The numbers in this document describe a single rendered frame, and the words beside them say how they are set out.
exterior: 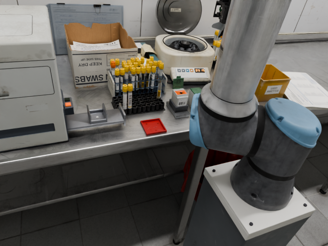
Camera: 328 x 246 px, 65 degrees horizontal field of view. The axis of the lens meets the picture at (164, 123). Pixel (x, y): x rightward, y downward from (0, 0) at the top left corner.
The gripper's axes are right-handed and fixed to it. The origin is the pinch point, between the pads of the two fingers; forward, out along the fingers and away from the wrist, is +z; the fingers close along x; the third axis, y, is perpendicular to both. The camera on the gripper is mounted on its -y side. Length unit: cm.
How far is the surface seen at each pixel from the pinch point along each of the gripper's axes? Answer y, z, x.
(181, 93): 19.4, 13.2, 8.2
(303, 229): -71, 108, 26
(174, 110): 21.6, 19.2, 9.2
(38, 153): 64, 21, 20
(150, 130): 31.9, 20.7, 16.3
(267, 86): -17.1, 13.8, 6.9
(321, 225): -85, 108, 27
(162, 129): 27.7, 20.7, 16.5
